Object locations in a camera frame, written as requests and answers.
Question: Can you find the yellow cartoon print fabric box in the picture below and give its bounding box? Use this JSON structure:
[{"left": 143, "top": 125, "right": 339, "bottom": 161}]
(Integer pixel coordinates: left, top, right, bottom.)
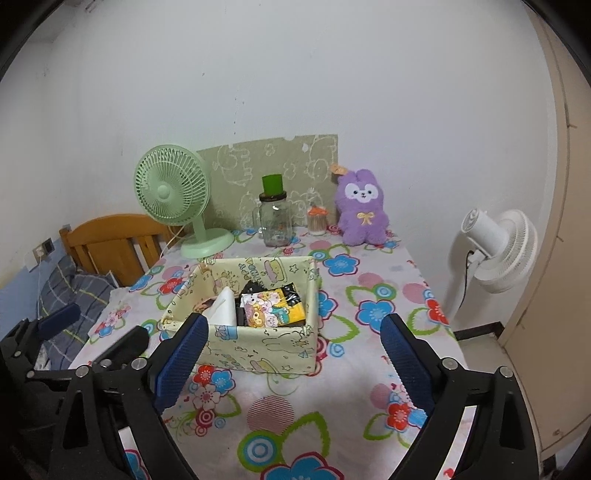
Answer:
[{"left": 160, "top": 256, "right": 322, "bottom": 376}]

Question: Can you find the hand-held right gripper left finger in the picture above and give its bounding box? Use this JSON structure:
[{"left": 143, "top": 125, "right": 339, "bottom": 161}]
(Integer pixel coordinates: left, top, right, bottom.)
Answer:
[{"left": 48, "top": 313, "right": 210, "bottom": 480}]

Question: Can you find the purple plush bunny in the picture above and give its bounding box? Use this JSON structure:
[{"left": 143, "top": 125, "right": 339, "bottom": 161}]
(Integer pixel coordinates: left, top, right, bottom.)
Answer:
[{"left": 329, "top": 163, "right": 393, "bottom": 246}]

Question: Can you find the glass jar with green lid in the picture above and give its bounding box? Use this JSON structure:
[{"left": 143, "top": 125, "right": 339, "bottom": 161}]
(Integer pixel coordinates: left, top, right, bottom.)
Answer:
[{"left": 252, "top": 174, "right": 296, "bottom": 248}]

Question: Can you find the white standing fan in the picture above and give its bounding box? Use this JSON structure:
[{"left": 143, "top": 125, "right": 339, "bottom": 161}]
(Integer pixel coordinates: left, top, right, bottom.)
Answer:
[{"left": 445, "top": 207, "right": 539, "bottom": 325}]

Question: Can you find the beige door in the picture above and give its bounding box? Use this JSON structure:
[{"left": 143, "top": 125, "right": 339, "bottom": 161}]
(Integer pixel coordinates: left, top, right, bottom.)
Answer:
[{"left": 500, "top": 14, "right": 591, "bottom": 463}]

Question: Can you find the clear swab container orange lid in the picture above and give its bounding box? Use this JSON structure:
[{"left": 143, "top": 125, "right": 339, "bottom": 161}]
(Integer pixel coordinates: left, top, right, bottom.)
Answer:
[{"left": 307, "top": 205, "right": 329, "bottom": 237}]

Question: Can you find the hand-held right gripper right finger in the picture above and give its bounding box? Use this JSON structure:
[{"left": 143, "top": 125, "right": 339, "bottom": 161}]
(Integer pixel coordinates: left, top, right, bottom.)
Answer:
[{"left": 379, "top": 313, "right": 541, "bottom": 480}]

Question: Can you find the wooden bed headboard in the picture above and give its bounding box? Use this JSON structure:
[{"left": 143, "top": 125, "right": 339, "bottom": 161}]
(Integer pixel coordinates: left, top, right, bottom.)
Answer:
[{"left": 58, "top": 213, "right": 186, "bottom": 287}]

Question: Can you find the green desk fan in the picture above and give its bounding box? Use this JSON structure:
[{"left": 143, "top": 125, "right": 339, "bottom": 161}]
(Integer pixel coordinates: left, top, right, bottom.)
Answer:
[{"left": 133, "top": 144, "right": 236, "bottom": 260}]

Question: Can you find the yellow cartoon print packet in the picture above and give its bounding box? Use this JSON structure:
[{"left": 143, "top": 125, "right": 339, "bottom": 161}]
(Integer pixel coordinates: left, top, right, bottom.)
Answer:
[{"left": 239, "top": 288, "right": 307, "bottom": 329}]

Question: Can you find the grey plaid pillow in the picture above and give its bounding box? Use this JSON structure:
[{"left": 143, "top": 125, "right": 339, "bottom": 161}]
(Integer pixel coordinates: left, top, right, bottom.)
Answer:
[{"left": 36, "top": 256, "right": 116, "bottom": 371}]

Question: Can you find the white desk fan cable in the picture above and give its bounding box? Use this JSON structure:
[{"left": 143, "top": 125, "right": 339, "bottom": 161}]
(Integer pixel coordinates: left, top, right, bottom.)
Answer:
[{"left": 159, "top": 225, "right": 186, "bottom": 257}]

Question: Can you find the white cloth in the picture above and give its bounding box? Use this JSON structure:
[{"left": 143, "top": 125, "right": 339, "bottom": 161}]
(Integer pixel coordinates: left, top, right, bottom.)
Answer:
[{"left": 202, "top": 285, "right": 238, "bottom": 326}]

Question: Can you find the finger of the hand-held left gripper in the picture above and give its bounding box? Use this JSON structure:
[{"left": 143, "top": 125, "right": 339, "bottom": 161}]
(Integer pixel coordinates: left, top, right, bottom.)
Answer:
[
  {"left": 0, "top": 302, "right": 81, "bottom": 370},
  {"left": 90, "top": 325, "right": 150, "bottom": 370}
]

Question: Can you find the green cartoon print board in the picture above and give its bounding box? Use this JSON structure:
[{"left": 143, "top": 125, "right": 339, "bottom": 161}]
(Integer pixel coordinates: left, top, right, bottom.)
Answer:
[{"left": 196, "top": 134, "right": 339, "bottom": 232}]

